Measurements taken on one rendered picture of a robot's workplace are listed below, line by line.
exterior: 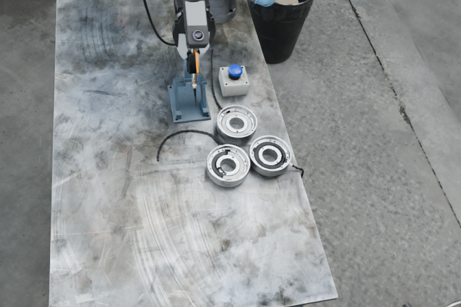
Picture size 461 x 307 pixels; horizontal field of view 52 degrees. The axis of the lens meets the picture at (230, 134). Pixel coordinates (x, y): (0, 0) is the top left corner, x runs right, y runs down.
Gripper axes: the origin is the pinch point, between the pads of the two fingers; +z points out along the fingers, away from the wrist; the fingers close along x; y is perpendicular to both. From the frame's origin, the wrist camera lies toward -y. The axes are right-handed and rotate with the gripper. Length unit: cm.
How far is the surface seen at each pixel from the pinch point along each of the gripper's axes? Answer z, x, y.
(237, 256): 21.1, -3.8, -41.8
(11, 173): 99, 67, 40
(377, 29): 97, -131, 109
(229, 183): 17.8, -5.3, -25.1
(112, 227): 20.9, 22.5, -30.5
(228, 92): 18.2, -11.1, 3.6
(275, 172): 17.3, -17.0, -23.9
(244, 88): 16.7, -15.6, 3.5
